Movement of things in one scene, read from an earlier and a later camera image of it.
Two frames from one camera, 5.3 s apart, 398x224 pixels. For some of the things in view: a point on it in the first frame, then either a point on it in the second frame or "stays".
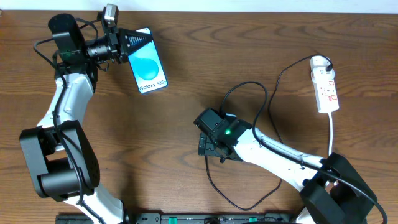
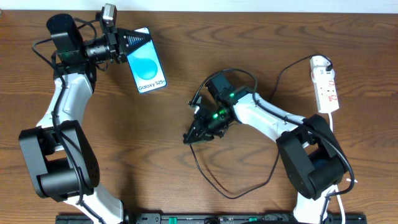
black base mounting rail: (184, 218) stays
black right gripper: (206, 147) → (203, 125)
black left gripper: (115, 46) stays
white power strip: (326, 96) stays
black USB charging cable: (277, 188) → (204, 173)
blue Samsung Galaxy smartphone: (147, 67) stays
